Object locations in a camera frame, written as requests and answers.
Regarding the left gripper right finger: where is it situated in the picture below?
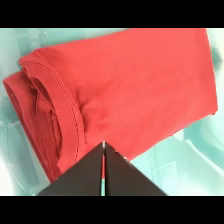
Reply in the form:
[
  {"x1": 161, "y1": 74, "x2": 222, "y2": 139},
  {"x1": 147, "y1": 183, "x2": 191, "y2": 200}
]
[{"x1": 105, "y1": 142, "x2": 168, "y2": 197}]

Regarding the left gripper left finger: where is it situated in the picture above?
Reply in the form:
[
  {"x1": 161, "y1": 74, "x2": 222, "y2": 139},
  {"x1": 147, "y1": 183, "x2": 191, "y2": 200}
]
[{"x1": 37, "y1": 142, "x2": 105, "y2": 197}]

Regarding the red T-shirt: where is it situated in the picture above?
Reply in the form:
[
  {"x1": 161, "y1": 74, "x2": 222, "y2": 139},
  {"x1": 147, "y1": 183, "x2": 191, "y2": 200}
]
[{"x1": 2, "y1": 28, "x2": 220, "y2": 184}]

